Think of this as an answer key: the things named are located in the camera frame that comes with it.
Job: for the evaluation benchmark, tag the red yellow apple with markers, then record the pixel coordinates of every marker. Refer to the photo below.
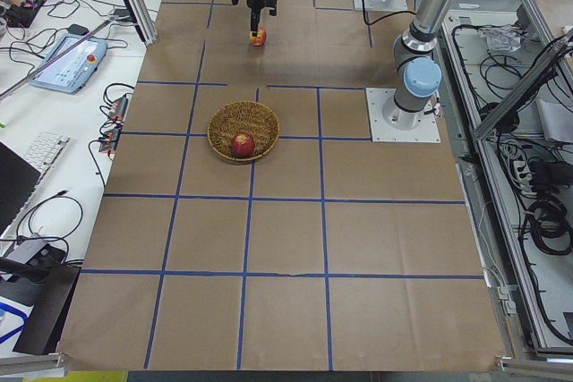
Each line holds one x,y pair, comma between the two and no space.
258,38

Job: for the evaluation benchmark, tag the woven wicker basket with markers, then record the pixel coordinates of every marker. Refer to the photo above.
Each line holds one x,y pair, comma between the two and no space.
246,117

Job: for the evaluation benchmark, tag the dark red apple in basket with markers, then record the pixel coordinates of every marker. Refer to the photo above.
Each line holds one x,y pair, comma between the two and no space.
242,145

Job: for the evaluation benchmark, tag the metal rod green tip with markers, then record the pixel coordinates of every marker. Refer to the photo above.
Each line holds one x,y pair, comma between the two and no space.
54,58

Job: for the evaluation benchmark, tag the blue teach pendant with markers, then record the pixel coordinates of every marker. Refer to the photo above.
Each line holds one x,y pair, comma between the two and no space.
71,72

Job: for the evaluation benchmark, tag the white keyboard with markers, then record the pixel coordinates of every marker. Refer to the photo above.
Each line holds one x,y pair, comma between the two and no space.
45,151

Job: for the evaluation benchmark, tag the black laptop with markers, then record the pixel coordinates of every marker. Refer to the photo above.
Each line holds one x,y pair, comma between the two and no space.
18,181

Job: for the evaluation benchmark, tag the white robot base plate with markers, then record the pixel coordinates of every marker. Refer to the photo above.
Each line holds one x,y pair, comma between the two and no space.
389,124

